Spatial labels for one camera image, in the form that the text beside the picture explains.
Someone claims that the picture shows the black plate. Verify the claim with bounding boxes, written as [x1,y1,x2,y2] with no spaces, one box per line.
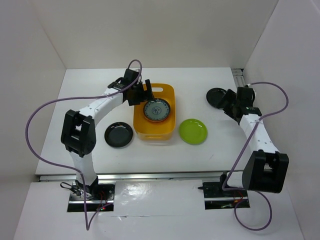
[104,122,134,148]
[206,87,227,110]

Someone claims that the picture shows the yellow plastic bin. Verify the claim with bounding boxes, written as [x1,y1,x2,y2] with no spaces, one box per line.
[133,83,176,141]

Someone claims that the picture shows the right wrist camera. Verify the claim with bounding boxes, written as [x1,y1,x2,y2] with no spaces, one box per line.
[244,83,257,95]

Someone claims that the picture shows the orange plate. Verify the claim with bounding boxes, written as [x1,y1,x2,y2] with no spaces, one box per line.
[146,118,166,124]

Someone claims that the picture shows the aluminium side rail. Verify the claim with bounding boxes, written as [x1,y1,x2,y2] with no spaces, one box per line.
[231,68,246,87]

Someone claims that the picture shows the purple cable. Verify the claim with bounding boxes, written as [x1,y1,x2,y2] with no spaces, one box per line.
[25,59,144,231]
[221,81,290,231]

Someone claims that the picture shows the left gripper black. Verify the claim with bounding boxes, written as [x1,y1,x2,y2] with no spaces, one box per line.
[127,79,155,106]

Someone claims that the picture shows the aluminium front rail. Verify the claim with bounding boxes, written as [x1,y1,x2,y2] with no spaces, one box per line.
[39,171,223,182]

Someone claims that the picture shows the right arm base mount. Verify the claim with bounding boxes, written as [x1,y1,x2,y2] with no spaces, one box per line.
[197,176,250,210]

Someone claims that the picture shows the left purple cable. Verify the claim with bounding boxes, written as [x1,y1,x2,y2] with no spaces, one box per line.
[25,59,144,231]

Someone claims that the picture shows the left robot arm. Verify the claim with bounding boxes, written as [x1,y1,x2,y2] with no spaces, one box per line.
[61,68,154,200]

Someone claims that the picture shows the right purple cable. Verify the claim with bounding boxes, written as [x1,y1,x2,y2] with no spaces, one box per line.
[221,81,290,231]

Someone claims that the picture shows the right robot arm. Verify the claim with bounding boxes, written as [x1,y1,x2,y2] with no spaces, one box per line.
[218,87,289,194]

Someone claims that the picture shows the green plate right side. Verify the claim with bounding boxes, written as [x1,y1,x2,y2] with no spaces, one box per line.
[178,118,208,145]

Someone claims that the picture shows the blue patterned plate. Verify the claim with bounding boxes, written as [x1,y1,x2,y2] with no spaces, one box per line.
[143,98,171,120]

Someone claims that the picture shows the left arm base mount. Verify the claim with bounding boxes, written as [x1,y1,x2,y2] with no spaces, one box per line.
[60,180,116,213]

